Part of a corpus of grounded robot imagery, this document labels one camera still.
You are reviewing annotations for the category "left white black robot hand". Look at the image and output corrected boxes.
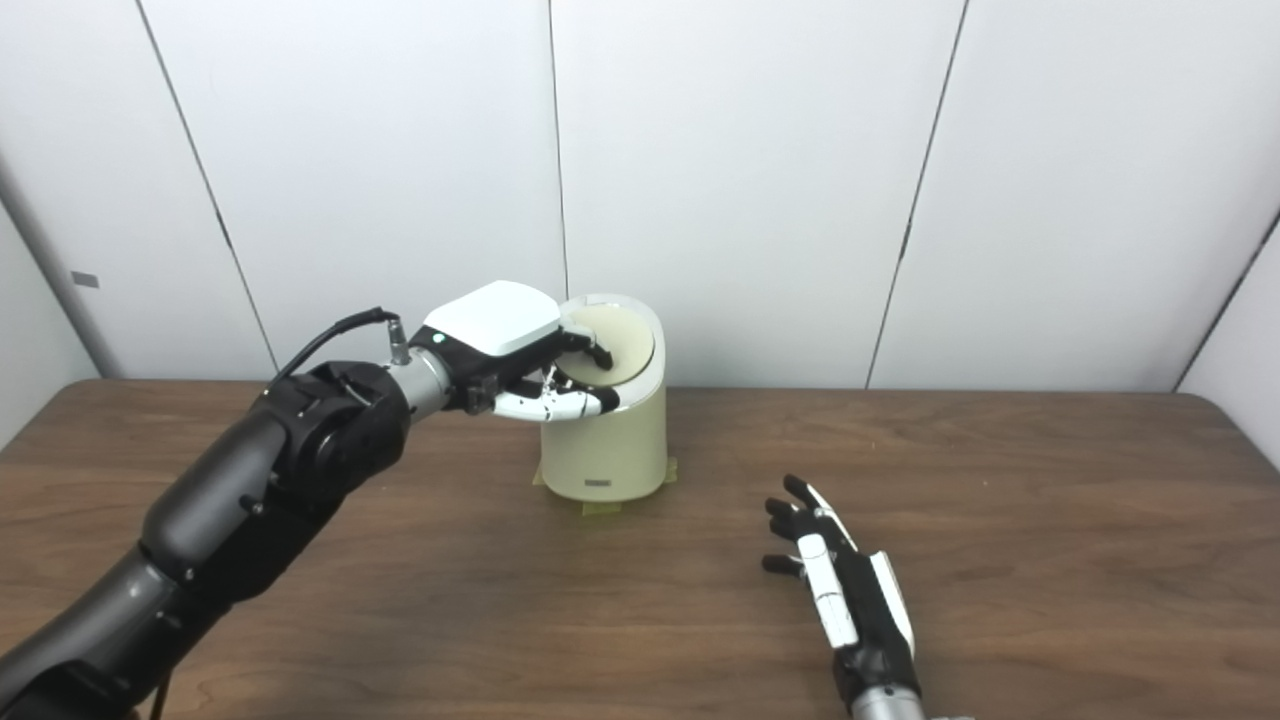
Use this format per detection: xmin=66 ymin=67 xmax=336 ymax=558
xmin=425 ymin=280 xmax=621 ymax=423

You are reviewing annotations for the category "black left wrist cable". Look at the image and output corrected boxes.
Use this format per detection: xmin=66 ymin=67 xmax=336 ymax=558
xmin=272 ymin=308 xmax=413 ymax=381

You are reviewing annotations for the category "cream-colored lidded bin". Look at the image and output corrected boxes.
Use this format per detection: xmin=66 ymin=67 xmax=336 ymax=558
xmin=537 ymin=293 xmax=668 ymax=503

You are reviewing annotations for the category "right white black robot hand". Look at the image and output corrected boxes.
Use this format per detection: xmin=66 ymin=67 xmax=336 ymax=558
xmin=762 ymin=474 xmax=921 ymax=713

